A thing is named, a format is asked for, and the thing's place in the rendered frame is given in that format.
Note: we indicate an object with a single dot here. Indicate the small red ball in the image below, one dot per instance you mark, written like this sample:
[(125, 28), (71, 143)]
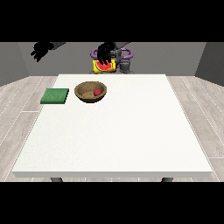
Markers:
[(97, 92)]

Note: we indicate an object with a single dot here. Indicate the yellow cup with melon print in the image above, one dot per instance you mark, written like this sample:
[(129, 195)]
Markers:
[(112, 68)]

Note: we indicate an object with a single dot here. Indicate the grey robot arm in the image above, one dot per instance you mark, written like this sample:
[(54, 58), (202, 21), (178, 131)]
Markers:
[(116, 52)]

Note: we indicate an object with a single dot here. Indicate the green square pad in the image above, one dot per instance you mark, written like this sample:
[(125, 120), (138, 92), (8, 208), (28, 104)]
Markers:
[(54, 96)]

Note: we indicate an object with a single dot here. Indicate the brown wooden bowl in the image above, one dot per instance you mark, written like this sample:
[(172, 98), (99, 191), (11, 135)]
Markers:
[(87, 95)]

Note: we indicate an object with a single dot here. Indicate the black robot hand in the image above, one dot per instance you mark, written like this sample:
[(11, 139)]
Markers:
[(42, 49), (104, 52)]

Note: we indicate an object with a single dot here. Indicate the dark table leg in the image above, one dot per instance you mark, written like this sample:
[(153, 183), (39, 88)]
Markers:
[(56, 179), (167, 179)]

